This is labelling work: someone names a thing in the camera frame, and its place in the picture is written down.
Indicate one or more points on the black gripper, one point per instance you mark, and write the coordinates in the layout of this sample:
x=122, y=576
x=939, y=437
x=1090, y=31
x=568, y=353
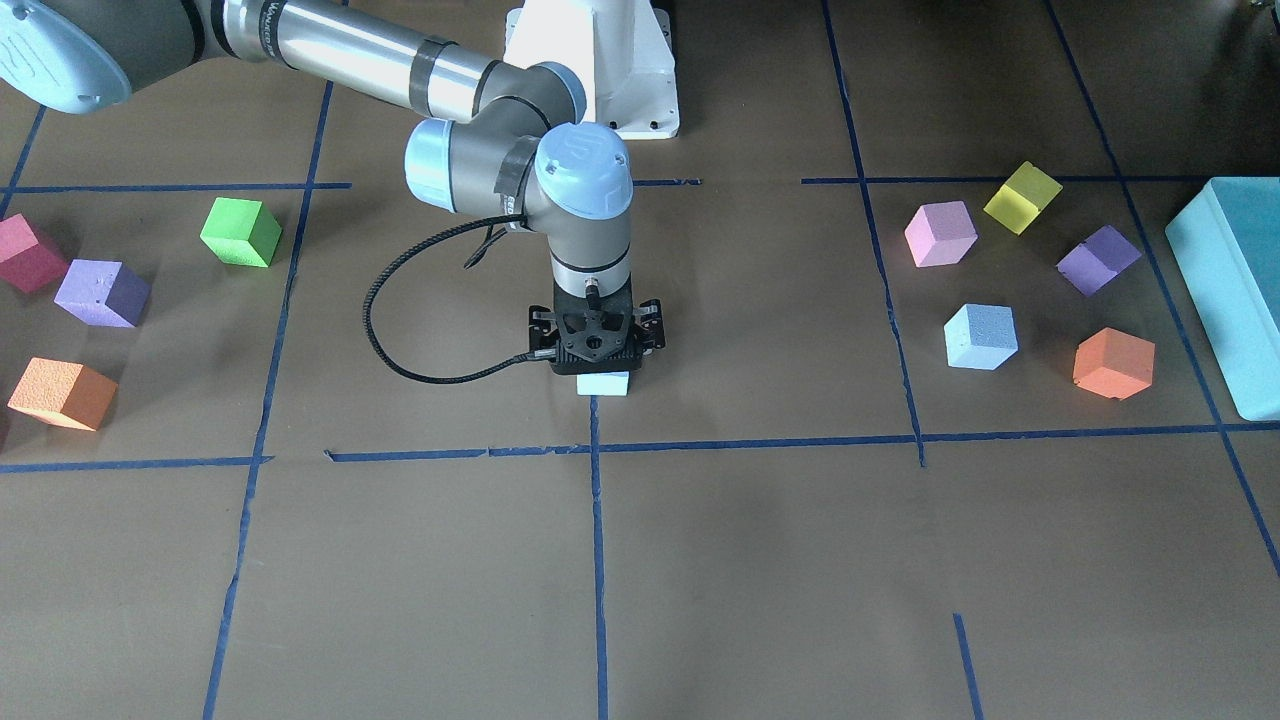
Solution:
x=541, y=327

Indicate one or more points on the light blue foam block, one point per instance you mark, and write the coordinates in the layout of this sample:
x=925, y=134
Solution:
x=980, y=336
x=603, y=384

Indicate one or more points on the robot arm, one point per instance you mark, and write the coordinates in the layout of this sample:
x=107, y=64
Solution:
x=510, y=148

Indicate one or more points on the pink foam block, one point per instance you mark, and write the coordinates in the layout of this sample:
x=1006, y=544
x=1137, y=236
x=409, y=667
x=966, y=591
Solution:
x=940, y=233

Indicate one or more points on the green foam block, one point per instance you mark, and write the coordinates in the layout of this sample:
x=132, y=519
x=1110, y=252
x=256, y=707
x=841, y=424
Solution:
x=241, y=232

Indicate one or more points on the yellow foam block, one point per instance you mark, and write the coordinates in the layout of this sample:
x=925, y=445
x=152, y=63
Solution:
x=1022, y=198

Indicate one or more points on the purple foam block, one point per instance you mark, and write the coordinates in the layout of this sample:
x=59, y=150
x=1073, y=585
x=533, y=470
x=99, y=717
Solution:
x=1098, y=260
x=103, y=293

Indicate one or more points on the orange foam block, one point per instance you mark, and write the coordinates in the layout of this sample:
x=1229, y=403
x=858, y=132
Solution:
x=1114, y=364
x=68, y=395

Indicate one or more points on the crimson foam block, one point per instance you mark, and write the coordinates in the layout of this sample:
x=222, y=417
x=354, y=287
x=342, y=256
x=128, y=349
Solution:
x=30, y=260

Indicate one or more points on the teal plastic bin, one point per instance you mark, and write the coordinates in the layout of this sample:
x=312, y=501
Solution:
x=1226, y=242

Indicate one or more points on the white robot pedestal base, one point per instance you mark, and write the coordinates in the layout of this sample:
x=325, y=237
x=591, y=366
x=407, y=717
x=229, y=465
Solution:
x=622, y=51

